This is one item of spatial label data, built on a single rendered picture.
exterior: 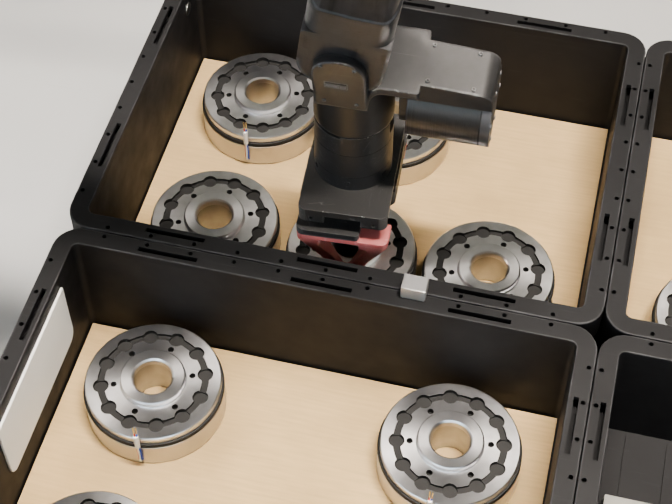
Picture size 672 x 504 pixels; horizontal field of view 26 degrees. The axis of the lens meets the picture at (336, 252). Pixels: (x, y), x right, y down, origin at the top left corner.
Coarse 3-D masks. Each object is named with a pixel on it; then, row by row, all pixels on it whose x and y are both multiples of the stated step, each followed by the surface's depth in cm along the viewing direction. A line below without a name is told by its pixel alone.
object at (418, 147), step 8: (408, 136) 122; (416, 136) 122; (408, 144) 122; (416, 144) 122; (424, 144) 121; (432, 144) 121; (408, 152) 121; (416, 152) 121; (424, 152) 121; (408, 160) 121; (416, 160) 121
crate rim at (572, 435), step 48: (96, 240) 106; (144, 240) 107; (48, 288) 104; (288, 288) 104; (336, 288) 104; (384, 288) 104; (528, 336) 102; (576, 336) 101; (0, 384) 99; (576, 384) 99; (576, 432) 97; (576, 480) 95
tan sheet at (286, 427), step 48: (96, 336) 113; (240, 384) 111; (288, 384) 111; (336, 384) 111; (384, 384) 111; (48, 432) 108; (240, 432) 108; (288, 432) 108; (336, 432) 108; (528, 432) 108; (48, 480) 106; (96, 480) 106; (144, 480) 106; (192, 480) 106; (240, 480) 106; (288, 480) 106; (336, 480) 106; (528, 480) 106
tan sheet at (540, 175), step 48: (192, 96) 129; (192, 144) 126; (528, 144) 126; (576, 144) 126; (288, 192) 122; (432, 192) 122; (480, 192) 122; (528, 192) 122; (576, 192) 122; (432, 240) 119; (576, 240) 119; (576, 288) 116
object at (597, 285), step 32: (416, 0) 122; (160, 32) 122; (544, 32) 120; (576, 32) 120; (608, 32) 120; (640, 64) 118; (128, 96) 115; (96, 160) 111; (608, 160) 112; (96, 192) 109; (608, 192) 109; (96, 224) 107; (128, 224) 107; (608, 224) 107; (256, 256) 106; (288, 256) 106; (608, 256) 106; (448, 288) 104; (576, 320) 102
